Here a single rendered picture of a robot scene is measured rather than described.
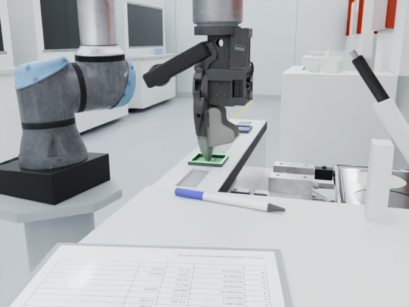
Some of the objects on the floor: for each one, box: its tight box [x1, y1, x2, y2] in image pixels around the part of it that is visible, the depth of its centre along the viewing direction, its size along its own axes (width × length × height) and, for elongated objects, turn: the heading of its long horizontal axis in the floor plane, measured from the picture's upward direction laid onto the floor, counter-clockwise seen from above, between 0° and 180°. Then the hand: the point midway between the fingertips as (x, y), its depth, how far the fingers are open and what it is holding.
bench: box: [115, 0, 177, 113], centre depth 759 cm, size 108×180×200 cm, turn 165°
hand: (204, 153), depth 71 cm, fingers closed
